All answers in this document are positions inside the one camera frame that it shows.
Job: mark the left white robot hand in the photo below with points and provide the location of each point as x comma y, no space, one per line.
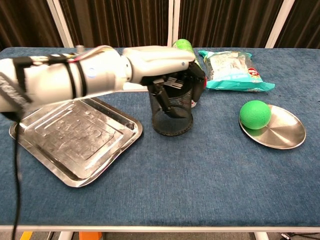
160,62

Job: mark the black cylindrical jar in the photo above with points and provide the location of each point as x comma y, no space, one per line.
180,125

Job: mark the green ball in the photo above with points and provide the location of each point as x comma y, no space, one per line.
255,115

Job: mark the green chips can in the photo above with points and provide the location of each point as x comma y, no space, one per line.
183,46

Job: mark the small white jar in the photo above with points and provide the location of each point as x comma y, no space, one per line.
193,103

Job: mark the dark brown curtain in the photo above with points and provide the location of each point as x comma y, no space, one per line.
25,22
117,22
302,25
225,22

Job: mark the teal snack bag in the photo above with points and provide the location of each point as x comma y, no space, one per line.
230,70

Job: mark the rectangular steel tray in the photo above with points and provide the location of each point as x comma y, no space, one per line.
75,140

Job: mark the blue table cloth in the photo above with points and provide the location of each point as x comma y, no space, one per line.
175,187

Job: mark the round steel plate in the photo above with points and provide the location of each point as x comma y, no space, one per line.
282,132

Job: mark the white partition post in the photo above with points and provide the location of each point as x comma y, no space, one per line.
173,22
277,25
61,25

